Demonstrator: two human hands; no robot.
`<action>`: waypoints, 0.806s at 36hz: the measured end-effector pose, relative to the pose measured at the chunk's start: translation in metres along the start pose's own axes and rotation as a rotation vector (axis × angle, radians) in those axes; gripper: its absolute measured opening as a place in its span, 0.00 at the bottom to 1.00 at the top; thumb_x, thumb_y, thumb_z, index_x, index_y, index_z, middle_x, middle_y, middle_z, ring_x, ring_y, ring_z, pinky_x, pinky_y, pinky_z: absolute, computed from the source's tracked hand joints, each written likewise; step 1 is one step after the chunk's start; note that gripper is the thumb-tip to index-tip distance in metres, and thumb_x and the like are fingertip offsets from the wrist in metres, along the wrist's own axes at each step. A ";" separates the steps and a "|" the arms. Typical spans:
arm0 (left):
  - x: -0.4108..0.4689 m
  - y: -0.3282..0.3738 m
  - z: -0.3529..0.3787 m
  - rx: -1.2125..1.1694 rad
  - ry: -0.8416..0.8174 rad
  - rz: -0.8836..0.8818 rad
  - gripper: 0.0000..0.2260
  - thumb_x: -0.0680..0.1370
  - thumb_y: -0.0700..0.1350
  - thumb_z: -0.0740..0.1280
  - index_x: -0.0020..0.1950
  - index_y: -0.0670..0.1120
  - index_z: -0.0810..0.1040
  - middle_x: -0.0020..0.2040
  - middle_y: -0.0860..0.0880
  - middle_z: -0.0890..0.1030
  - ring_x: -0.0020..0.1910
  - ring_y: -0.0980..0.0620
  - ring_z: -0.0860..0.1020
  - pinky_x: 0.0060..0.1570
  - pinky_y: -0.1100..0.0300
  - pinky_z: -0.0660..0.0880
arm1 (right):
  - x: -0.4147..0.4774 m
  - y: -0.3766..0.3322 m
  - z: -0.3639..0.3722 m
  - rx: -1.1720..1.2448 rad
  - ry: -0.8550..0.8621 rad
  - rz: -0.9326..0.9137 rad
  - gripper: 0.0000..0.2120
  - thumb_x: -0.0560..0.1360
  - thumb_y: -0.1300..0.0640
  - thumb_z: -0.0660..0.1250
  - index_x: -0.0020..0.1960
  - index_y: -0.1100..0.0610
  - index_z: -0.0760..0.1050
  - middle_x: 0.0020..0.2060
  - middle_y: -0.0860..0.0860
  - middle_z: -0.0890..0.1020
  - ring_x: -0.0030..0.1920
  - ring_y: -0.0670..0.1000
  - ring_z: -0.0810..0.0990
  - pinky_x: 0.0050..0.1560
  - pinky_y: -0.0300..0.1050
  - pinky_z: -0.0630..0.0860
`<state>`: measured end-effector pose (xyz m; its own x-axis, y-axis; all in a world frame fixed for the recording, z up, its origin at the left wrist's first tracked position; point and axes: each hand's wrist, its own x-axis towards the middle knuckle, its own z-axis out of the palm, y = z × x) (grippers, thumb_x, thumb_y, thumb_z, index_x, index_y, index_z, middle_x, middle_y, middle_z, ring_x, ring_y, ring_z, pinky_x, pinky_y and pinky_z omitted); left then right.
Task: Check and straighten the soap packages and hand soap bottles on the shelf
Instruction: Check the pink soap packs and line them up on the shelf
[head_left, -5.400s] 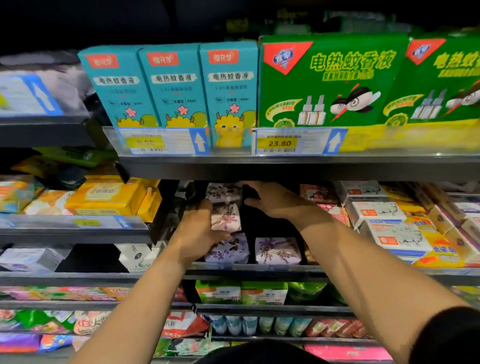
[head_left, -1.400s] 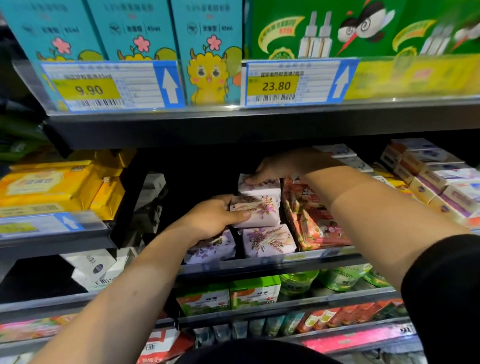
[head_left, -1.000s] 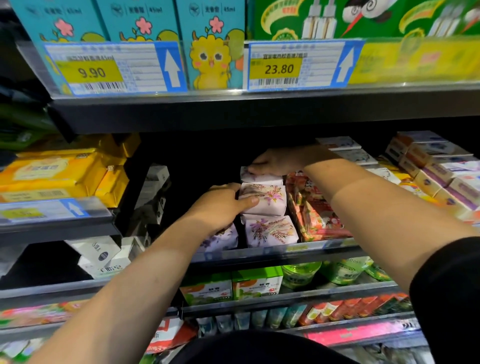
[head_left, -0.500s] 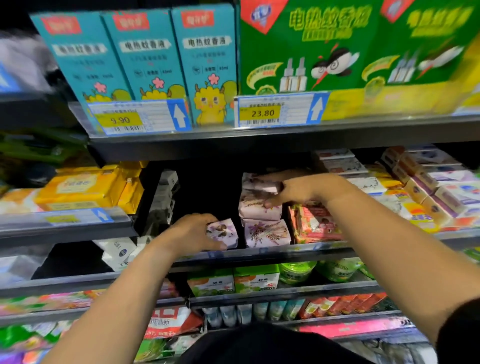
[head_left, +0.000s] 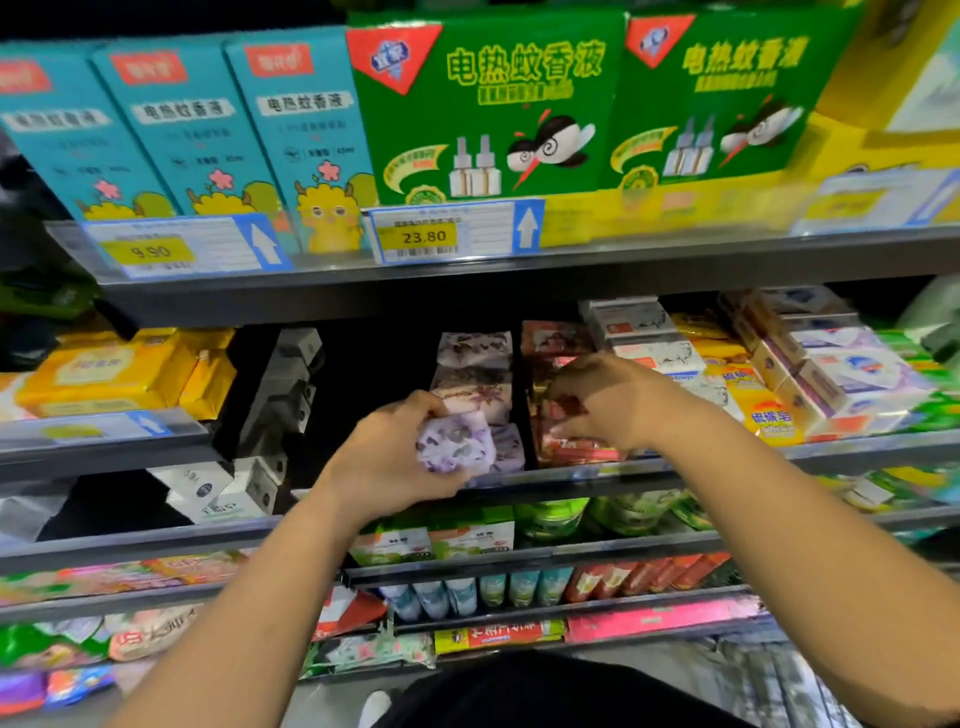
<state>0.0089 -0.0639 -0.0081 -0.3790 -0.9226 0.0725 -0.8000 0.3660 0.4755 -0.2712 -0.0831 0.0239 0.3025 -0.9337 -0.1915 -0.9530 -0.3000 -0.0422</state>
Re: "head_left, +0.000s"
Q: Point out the stack of white orange soap boxes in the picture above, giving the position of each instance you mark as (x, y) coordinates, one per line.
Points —
(630, 318)

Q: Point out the flat yellow box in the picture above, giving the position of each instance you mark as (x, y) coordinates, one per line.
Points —
(855, 150)

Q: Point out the pink flat pack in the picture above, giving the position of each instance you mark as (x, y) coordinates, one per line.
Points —
(660, 618)

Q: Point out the stack of green soap boxes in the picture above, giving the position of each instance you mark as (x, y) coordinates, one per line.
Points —
(930, 393)

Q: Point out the white blue price strip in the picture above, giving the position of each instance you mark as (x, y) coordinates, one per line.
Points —
(90, 431)

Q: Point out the large yellow box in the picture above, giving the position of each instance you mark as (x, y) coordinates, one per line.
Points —
(900, 75)

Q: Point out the row of pink orange packets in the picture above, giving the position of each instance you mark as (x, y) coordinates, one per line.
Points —
(150, 573)

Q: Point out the stack of white purple soap boxes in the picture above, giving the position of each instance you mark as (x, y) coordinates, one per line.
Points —
(855, 375)

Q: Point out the white printed small cartons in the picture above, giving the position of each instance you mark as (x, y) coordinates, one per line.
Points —
(203, 488)

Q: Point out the teal box pink flower print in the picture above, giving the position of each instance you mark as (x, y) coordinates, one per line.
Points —
(68, 135)
(180, 135)

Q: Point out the stack of yellow soap boxes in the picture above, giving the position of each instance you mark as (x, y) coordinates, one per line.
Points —
(773, 417)

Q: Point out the person's right forearm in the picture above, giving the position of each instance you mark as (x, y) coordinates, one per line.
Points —
(825, 555)

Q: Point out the white plastic pack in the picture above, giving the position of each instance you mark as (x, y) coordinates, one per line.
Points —
(23, 522)

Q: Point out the white floral packet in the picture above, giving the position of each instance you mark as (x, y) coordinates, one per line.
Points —
(368, 653)

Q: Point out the stack of pink soap boxes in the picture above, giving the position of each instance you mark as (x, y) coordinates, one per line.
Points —
(552, 342)

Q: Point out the white hand sanitizer bottle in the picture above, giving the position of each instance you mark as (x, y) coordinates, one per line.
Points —
(938, 308)

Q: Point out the lilac soap box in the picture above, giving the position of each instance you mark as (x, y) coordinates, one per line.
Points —
(458, 446)

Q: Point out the green white carton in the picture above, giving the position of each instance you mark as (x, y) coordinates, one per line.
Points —
(393, 543)
(473, 536)

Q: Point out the green box mosquito print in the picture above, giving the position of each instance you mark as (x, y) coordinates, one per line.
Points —
(720, 105)
(495, 105)

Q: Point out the pile of colourful packets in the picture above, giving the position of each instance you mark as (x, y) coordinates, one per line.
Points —
(90, 645)

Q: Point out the row of red tubes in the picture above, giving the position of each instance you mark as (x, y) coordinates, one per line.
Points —
(645, 575)

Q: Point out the person's left hand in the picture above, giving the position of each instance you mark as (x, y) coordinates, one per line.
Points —
(375, 465)

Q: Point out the white blue price tag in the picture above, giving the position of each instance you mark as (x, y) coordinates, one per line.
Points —
(450, 233)
(870, 203)
(165, 248)

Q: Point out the yellow red flat pack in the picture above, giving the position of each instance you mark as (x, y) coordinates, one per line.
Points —
(503, 636)

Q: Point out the person's left forearm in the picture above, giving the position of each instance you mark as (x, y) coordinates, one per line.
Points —
(263, 623)

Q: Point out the red white packet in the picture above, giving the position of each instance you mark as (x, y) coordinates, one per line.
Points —
(353, 615)

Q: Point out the row of blue white tubes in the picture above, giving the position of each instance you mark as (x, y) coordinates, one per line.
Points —
(465, 590)

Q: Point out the teal box yellow cartoon print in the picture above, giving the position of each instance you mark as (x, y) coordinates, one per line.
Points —
(308, 135)

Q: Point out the person's right hand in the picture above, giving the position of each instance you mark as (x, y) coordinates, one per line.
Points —
(630, 402)

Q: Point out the person's white shoe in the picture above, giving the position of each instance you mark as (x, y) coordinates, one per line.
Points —
(374, 710)

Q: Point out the stack of yellow soap cartons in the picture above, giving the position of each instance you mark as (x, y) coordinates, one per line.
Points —
(98, 375)

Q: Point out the dark green packets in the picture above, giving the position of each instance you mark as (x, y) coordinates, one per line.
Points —
(38, 293)

